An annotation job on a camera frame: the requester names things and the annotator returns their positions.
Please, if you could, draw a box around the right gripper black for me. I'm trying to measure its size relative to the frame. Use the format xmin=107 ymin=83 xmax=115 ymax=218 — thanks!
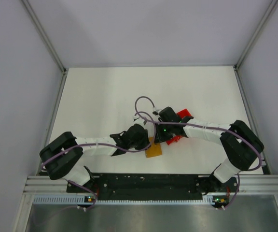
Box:
xmin=154 ymin=121 xmax=174 ymax=144

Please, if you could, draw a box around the yellow leather card holder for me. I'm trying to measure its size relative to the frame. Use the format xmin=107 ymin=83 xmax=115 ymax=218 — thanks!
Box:
xmin=145 ymin=143 xmax=162 ymax=158

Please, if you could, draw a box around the red plastic card bin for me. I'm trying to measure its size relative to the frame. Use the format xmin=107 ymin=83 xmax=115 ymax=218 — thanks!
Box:
xmin=166 ymin=109 xmax=192 ymax=145

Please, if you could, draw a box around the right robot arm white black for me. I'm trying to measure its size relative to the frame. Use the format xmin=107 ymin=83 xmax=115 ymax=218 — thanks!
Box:
xmin=153 ymin=106 xmax=264 ymax=191

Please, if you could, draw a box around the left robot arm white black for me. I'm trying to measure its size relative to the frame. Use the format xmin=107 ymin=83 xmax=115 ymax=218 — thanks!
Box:
xmin=40 ymin=123 xmax=150 ymax=192

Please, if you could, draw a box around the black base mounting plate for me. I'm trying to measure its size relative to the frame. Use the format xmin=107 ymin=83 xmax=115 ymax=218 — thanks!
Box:
xmin=65 ymin=173 xmax=240 ymax=201

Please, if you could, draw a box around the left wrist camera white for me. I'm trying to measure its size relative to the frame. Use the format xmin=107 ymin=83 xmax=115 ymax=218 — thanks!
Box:
xmin=133 ymin=116 xmax=147 ymax=127

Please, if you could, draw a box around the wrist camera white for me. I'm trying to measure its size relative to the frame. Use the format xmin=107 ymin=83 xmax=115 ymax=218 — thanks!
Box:
xmin=133 ymin=116 xmax=147 ymax=127
xmin=152 ymin=107 xmax=162 ymax=116

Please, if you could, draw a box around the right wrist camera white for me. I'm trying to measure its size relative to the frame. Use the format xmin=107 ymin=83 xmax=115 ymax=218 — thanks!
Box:
xmin=152 ymin=107 xmax=162 ymax=116

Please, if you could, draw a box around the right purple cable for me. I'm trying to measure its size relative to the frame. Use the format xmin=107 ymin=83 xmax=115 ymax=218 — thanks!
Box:
xmin=134 ymin=96 xmax=263 ymax=210

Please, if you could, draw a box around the aluminium frame rail front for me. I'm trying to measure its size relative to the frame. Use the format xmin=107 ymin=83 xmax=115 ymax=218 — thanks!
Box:
xmin=24 ymin=174 xmax=278 ymax=195

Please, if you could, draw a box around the grey slotted cable duct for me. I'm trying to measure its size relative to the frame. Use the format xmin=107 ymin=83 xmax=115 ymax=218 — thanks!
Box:
xmin=33 ymin=195 xmax=225 ymax=206

